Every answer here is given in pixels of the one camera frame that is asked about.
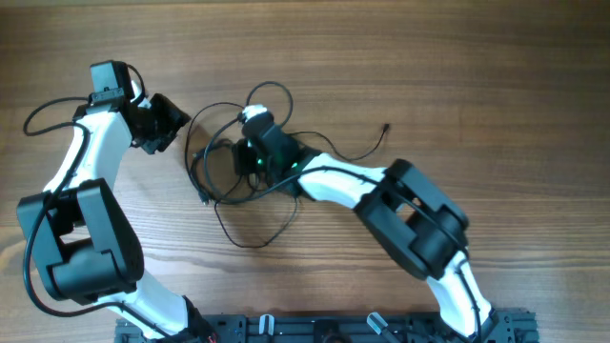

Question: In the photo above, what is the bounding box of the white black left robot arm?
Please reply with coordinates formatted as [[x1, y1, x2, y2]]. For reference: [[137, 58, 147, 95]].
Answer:
[[16, 60, 218, 342]]

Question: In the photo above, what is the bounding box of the thick black USB cable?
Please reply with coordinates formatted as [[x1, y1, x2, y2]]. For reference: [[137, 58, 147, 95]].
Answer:
[[184, 101, 268, 207]]

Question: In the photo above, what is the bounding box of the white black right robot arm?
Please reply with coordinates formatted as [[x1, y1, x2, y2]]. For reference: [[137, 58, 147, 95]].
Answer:
[[236, 106, 492, 342]]

